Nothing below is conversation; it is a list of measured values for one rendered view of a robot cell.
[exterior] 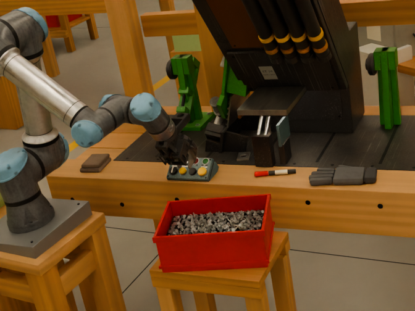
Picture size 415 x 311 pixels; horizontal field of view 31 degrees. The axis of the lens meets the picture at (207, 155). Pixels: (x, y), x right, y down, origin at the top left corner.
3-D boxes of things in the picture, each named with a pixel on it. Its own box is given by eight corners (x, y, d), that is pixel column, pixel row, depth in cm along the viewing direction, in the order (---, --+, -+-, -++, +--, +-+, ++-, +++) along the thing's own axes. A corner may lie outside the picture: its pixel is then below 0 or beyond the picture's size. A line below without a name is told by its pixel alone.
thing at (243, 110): (287, 119, 220) (286, 110, 219) (237, 119, 227) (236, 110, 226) (322, 73, 252) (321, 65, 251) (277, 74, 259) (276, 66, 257)
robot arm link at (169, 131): (149, 111, 213) (175, 112, 209) (156, 120, 216) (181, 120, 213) (142, 134, 210) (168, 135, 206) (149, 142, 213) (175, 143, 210)
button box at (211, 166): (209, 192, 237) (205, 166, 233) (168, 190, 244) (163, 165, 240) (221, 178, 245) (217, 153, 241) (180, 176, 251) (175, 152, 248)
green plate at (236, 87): (242, 112, 246) (249, 53, 235) (219, 106, 248) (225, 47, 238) (254, 99, 255) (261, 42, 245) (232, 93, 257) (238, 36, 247)
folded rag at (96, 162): (99, 173, 257) (97, 165, 255) (79, 173, 260) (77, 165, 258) (112, 160, 265) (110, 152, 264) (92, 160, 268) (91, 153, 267)
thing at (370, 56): (373, 78, 244) (372, 57, 241) (364, 78, 246) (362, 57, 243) (378, 70, 251) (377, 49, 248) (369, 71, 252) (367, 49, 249)
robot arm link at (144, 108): (133, 88, 204) (159, 92, 200) (150, 109, 213) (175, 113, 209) (121, 111, 202) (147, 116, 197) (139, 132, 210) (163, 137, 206)
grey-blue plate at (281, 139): (285, 165, 238) (280, 125, 232) (279, 165, 239) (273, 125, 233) (294, 152, 246) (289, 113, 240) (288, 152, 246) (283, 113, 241)
